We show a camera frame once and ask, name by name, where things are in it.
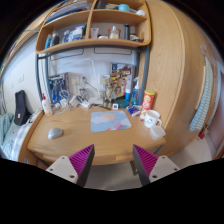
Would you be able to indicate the blue spray bottle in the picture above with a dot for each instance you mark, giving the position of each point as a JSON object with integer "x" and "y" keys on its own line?
{"x": 135, "y": 92}

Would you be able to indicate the wooden desk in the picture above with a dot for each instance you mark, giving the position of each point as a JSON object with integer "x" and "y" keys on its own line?
{"x": 110, "y": 147}

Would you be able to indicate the black bag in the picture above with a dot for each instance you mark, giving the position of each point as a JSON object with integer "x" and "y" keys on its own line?
{"x": 21, "y": 112}

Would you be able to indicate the white mug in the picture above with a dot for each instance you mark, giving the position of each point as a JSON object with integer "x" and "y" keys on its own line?
{"x": 152, "y": 118}

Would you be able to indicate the clear bottle on shelf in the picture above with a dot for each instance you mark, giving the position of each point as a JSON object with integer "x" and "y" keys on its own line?
{"x": 114, "y": 33}

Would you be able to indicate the pastel patterned mouse pad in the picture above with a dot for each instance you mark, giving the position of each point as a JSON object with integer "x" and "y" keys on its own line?
{"x": 109, "y": 121}

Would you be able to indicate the red yellow chips can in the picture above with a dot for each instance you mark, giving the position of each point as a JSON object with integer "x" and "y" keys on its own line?
{"x": 147, "y": 102}

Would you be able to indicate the dark thermos on shelf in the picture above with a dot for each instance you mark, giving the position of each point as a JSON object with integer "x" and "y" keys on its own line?
{"x": 127, "y": 31}

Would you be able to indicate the teal bowl on shelf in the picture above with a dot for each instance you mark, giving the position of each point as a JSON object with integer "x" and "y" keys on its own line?
{"x": 123, "y": 7}

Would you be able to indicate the grey computer mouse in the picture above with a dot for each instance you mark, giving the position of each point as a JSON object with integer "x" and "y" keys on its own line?
{"x": 55, "y": 133}

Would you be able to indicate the blue snack packet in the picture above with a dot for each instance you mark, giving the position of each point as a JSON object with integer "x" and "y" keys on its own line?
{"x": 133, "y": 110}

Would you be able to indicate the clear plastic cup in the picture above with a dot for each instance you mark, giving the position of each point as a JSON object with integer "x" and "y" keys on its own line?
{"x": 157, "y": 132}

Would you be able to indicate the blue box on desk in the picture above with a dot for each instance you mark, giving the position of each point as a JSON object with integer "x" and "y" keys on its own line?
{"x": 59, "y": 87}

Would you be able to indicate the white bottle red cap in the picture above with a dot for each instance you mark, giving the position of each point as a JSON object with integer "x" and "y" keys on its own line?
{"x": 46, "y": 106}

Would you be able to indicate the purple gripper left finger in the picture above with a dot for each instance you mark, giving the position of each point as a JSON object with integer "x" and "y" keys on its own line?
{"x": 76, "y": 167}

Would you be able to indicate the wooden wardrobe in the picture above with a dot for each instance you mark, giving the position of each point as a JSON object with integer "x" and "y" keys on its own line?
{"x": 179, "y": 50}

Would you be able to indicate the wooden wall shelf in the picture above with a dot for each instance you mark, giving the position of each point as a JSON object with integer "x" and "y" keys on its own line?
{"x": 105, "y": 17}

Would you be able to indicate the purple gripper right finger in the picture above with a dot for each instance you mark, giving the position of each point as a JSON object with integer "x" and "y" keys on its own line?
{"x": 151, "y": 167}

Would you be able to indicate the small white cube clock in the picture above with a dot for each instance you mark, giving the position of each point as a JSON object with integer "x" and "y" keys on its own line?
{"x": 115, "y": 106}

